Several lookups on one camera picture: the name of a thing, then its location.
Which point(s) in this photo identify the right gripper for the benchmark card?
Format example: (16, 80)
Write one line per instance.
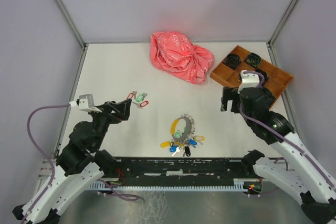
(229, 93)

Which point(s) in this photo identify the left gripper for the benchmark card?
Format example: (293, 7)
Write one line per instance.
(122, 108)

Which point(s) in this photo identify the metal keyring with keys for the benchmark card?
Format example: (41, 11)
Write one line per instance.
(183, 137)

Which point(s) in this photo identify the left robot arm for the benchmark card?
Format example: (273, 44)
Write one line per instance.
(80, 163)

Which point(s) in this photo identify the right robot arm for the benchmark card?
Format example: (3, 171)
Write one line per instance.
(310, 185)

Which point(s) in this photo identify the key with red tag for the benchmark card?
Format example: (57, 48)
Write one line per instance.
(142, 104)
(132, 96)

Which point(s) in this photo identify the key with green tag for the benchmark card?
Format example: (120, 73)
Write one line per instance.
(141, 97)

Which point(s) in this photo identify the key with red tag lower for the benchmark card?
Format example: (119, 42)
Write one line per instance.
(142, 104)

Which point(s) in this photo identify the black roll top left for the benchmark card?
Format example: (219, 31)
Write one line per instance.
(232, 61)

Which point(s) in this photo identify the black roll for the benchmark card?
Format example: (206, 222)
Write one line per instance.
(232, 61)
(262, 72)
(253, 60)

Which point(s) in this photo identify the black roll middle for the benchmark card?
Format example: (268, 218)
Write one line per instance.
(262, 72)

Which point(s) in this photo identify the black roll top right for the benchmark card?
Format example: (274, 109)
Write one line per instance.
(253, 60)

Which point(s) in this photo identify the wooden compartment tray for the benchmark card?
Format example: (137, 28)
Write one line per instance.
(242, 68)

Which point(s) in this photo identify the pink crumpled cloth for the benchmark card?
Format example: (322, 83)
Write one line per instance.
(175, 54)

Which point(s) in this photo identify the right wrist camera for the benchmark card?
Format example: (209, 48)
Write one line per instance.
(249, 79)

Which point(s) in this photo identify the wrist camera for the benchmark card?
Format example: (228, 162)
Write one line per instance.
(249, 79)
(85, 103)

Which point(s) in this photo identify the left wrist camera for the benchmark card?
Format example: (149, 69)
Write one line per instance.
(85, 103)

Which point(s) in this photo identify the white cable duct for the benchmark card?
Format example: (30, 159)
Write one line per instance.
(235, 186)

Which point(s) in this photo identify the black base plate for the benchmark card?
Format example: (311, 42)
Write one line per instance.
(182, 171)

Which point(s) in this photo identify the aluminium frame rail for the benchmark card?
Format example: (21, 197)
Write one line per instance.
(45, 170)

